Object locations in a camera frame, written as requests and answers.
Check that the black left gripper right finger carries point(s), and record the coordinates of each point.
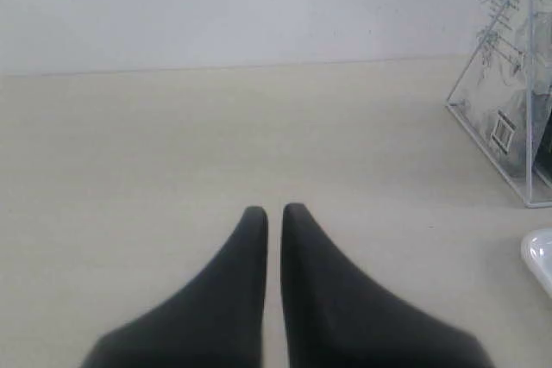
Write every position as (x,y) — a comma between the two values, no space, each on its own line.
(337,316)

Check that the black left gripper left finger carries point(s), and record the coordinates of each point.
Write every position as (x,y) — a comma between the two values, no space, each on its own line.
(214,321)

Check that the grey white book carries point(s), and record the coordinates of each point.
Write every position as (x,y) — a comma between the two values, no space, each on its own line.
(500,83)

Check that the white plastic tray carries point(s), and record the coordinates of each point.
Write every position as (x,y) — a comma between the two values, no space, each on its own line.
(536,253)

